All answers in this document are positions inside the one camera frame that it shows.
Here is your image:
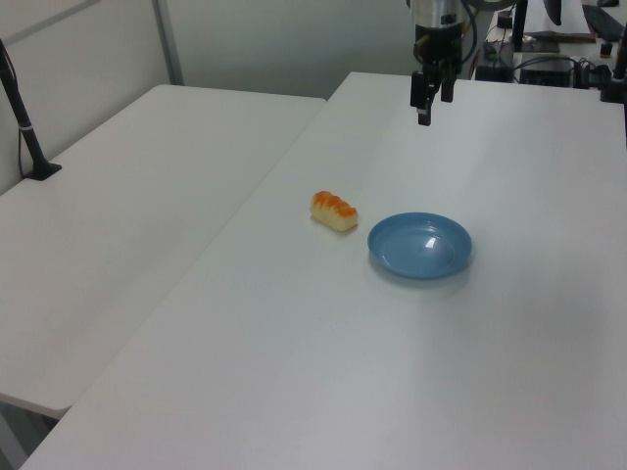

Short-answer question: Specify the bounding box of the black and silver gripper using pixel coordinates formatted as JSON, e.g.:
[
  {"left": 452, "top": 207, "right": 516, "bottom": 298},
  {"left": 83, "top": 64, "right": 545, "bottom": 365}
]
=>
[{"left": 410, "top": 0, "right": 464, "bottom": 127}]

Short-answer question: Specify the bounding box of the blue plastic plate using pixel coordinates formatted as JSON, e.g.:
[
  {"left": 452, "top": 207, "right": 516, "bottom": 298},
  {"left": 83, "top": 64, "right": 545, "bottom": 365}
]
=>
[{"left": 366, "top": 211, "right": 473, "bottom": 281}]

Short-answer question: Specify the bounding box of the toy bread loaf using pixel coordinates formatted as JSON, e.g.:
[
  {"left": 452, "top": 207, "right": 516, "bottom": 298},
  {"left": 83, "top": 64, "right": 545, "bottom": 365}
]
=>
[{"left": 310, "top": 190, "right": 359, "bottom": 233}]

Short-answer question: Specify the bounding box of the black electronics box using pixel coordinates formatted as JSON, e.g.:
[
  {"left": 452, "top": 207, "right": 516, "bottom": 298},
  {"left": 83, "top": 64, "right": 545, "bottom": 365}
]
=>
[{"left": 518, "top": 55, "right": 577, "bottom": 87}]

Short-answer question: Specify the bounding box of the black keyboard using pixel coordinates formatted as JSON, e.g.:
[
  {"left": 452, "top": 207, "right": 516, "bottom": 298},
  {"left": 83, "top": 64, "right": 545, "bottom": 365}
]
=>
[{"left": 583, "top": 5, "right": 627, "bottom": 41}]

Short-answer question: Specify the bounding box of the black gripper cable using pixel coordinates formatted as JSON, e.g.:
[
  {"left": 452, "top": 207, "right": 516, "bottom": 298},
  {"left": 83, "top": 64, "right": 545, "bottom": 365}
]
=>
[{"left": 454, "top": 0, "right": 479, "bottom": 79}]

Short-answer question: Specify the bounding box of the black upright stand post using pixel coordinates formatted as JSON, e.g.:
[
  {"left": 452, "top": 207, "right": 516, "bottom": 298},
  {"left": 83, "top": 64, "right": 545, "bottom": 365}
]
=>
[{"left": 510, "top": 0, "right": 529, "bottom": 55}]

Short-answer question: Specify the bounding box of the black table clamp mount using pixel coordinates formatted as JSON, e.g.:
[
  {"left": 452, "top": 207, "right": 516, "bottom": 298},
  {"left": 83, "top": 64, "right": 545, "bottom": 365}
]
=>
[{"left": 598, "top": 28, "right": 627, "bottom": 105}]

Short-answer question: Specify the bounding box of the grey partition post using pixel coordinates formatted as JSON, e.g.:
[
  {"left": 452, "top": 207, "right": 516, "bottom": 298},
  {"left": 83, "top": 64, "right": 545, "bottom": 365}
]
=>
[{"left": 151, "top": 0, "right": 185, "bottom": 86}]

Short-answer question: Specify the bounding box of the black camera stand pole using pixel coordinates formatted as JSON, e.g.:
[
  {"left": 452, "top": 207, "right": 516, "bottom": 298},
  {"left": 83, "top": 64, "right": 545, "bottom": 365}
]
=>
[{"left": 0, "top": 37, "right": 63, "bottom": 182}]

